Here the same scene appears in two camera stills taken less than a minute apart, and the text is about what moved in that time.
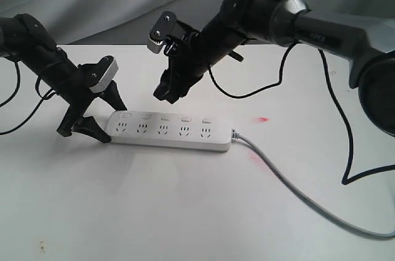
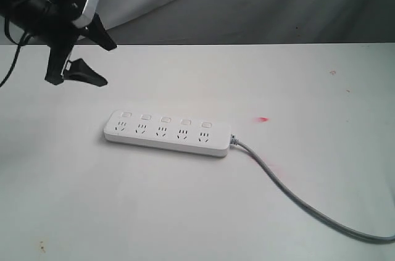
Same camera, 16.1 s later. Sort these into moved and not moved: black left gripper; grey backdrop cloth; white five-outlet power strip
Moved: black left gripper
Not moved: white five-outlet power strip; grey backdrop cloth
